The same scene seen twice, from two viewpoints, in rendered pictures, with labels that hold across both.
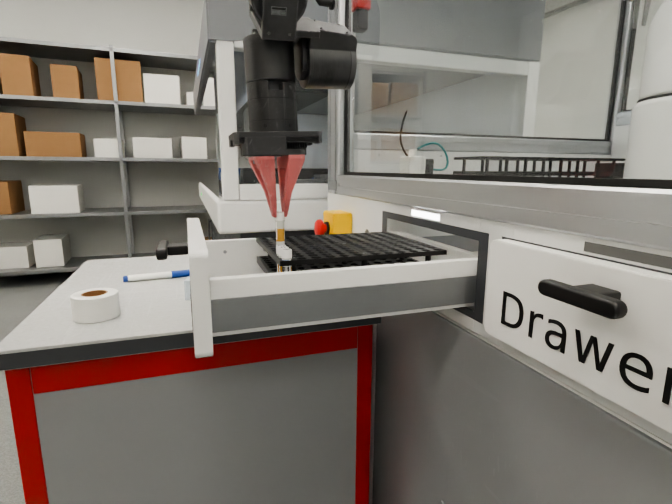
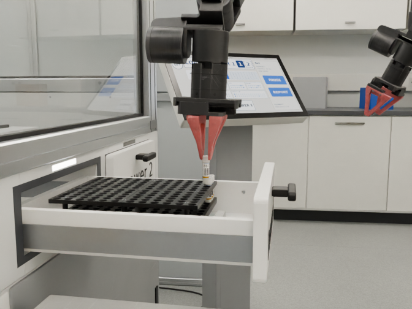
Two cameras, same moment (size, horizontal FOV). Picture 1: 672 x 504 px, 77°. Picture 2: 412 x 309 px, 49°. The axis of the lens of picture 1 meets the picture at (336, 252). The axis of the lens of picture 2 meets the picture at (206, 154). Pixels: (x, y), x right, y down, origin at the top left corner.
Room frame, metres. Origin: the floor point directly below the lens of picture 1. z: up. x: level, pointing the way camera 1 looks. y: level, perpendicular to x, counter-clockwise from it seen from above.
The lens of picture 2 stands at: (1.17, 0.43, 1.06)
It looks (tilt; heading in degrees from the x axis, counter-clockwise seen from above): 8 degrees down; 209
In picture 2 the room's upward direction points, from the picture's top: straight up
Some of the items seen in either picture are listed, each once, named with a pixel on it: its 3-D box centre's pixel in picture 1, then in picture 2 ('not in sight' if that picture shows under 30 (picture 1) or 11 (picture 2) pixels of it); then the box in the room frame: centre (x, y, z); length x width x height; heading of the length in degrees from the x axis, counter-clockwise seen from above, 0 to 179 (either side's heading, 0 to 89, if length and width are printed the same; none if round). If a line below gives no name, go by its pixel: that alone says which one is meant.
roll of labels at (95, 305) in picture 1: (95, 304); not in sight; (0.68, 0.40, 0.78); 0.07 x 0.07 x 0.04
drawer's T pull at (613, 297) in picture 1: (589, 295); (144, 156); (0.33, -0.20, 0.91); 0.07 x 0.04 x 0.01; 19
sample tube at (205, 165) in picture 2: (280, 230); (205, 169); (0.52, 0.07, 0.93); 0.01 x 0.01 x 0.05
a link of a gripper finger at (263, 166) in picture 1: (282, 178); (202, 130); (0.53, 0.07, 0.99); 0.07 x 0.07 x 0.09; 19
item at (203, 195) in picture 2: (273, 249); (202, 193); (0.56, 0.08, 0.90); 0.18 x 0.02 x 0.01; 19
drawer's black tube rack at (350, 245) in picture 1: (344, 265); (140, 208); (0.59, -0.01, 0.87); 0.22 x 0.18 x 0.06; 109
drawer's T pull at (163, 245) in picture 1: (173, 249); (283, 191); (0.52, 0.20, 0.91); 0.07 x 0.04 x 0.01; 19
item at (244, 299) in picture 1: (349, 268); (135, 211); (0.60, -0.02, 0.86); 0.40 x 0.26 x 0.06; 109
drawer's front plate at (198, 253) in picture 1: (197, 272); (265, 211); (0.53, 0.18, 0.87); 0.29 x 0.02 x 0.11; 19
